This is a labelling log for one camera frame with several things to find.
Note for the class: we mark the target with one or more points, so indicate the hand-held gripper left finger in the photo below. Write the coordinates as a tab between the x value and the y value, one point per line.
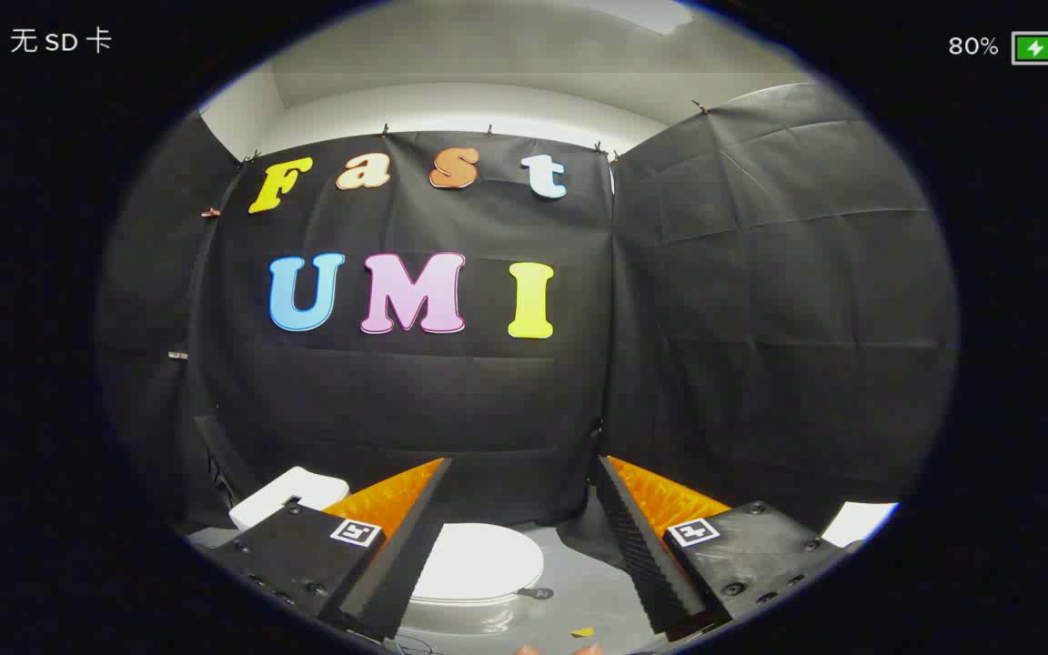
401	564

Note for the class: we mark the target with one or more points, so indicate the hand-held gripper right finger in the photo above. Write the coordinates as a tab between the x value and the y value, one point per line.
642	555

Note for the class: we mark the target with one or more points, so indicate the black backdrop cloth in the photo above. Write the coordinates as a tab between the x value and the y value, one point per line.
451	400

